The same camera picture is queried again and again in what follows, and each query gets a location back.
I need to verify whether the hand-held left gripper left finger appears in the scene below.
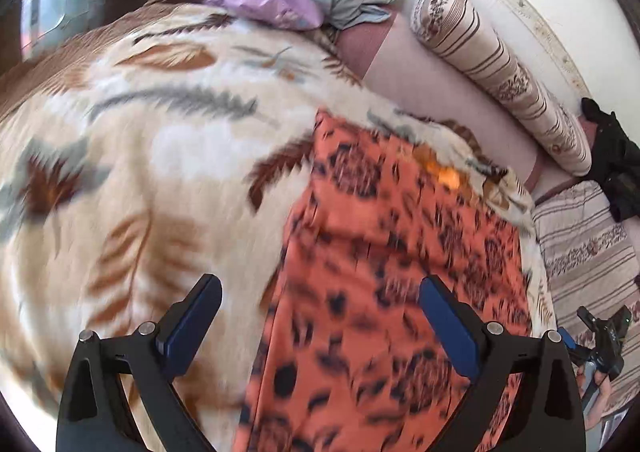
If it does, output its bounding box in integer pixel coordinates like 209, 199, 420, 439
55, 273, 223, 452

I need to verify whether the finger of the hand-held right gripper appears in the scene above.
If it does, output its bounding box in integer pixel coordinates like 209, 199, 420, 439
557, 327, 587, 364

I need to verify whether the pink bed sheet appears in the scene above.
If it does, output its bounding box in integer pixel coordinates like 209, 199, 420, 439
327, 12, 546, 193

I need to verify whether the person's right forearm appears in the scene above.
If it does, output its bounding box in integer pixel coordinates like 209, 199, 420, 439
575, 361, 612, 430

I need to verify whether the striped floral bolster pillow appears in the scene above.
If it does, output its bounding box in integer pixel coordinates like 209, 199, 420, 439
411, 0, 593, 177

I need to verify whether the purple floral cloth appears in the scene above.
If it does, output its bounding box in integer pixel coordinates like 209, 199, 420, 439
177, 0, 326, 30

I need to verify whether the striped floral bed sheet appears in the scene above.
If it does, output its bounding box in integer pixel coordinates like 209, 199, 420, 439
532, 179, 640, 413

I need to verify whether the black clothing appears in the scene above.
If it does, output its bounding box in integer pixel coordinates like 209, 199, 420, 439
580, 97, 640, 223

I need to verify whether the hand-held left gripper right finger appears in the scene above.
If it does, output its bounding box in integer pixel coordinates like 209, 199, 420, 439
419, 275, 587, 452

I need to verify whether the orange black floral garment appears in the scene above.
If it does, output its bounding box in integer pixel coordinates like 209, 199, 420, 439
232, 107, 533, 452

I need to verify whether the cream leaf-print blanket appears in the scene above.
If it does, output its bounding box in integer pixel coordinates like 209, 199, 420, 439
0, 2, 556, 452

